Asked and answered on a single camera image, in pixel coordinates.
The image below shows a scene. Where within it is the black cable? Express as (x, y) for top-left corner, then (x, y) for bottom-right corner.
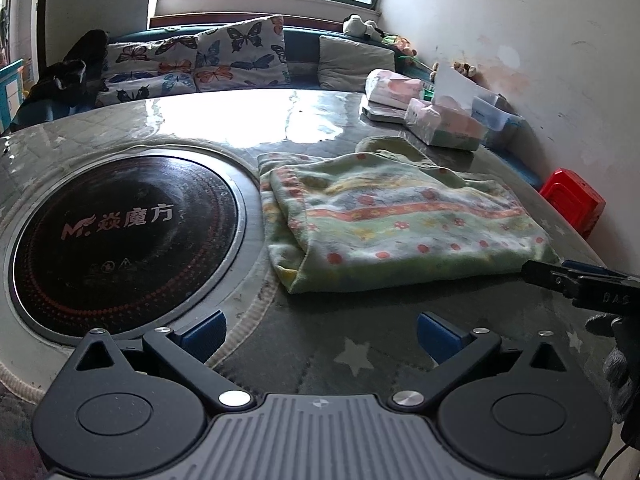
(597, 437), (632, 480)

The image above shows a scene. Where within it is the round black induction cooktop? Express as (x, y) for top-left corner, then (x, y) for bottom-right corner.
(5, 145), (248, 348)

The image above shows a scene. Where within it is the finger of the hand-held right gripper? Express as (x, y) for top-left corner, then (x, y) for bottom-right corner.
(521, 260), (640, 316)
(561, 259), (640, 282)

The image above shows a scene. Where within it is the teal sofa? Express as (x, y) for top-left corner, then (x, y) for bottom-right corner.
(10, 25), (543, 191)

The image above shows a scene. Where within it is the red plastic stool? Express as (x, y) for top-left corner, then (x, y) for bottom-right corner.
(539, 167), (606, 238)

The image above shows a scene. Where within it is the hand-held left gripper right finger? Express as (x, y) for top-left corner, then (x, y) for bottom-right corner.
(390, 311), (568, 409)

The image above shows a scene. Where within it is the black clothing pile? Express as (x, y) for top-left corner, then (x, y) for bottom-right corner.
(22, 29), (111, 116)

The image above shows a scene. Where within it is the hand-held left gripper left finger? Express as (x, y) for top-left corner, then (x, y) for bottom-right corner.
(74, 310), (253, 409)

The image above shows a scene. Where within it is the grey cushion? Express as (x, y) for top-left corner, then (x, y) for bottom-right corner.
(317, 35), (398, 93)

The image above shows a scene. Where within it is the pink wrapped tissue pack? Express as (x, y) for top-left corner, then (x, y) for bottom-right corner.
(365, 69), (426, 111)

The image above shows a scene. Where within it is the green patterned garment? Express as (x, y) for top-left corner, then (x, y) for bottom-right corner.
(257, 135), (561, 295)

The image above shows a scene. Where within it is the blue storage box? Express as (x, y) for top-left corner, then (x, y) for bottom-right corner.
(0, 59), (26, 133)

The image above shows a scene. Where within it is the grey digital scale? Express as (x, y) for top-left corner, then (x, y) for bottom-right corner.
(360, 102), (408, 123)

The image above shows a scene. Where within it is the long butterfly print pillow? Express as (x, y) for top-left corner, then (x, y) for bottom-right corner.
(102, 35), (201, 106)

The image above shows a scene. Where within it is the square butterfly print pillow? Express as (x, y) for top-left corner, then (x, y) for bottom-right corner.
(194, 15), (291, 92)

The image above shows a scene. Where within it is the black and white plush toy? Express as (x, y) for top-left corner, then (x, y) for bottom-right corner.
(342, 14), (386, 38)

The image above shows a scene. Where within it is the clear plastic storage box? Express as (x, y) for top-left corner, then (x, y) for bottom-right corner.
(470, 92), (523, 148)

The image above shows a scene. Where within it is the pastel wrapped tissue pack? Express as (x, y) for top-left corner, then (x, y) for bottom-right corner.
(404, 97), (488, 152)

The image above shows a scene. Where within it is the person's right hand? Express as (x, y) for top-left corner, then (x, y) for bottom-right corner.
(585, 312), (640, 426)

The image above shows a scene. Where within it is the white paper sheet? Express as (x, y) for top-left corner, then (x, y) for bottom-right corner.
(432, 62), (493, 111)

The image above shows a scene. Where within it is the colourful small toy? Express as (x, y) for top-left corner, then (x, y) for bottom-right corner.
(386, 35), (418, 57)

